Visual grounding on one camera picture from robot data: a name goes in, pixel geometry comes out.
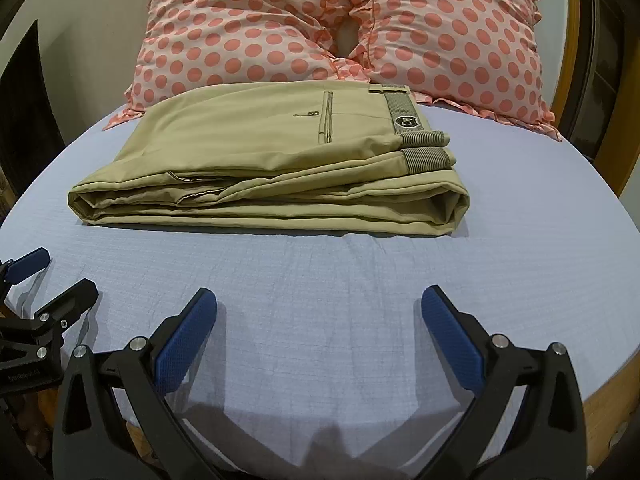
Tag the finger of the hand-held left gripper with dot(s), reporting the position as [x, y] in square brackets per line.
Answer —
[27, 263]
[70, 297]

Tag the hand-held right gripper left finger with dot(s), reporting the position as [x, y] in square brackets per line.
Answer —
[184, 340]

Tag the pink polka dot pillow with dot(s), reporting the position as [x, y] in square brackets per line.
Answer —
[235, 35]
[450, 35]

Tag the light blue bed sheet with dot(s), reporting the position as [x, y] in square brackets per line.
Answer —
[320, 280]

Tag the wooden bed frame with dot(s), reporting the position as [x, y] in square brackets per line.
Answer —
[595, 160]

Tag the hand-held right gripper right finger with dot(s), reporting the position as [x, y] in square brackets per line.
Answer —
[452, 340]

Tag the khaki pants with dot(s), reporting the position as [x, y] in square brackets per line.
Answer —
[272, 160]

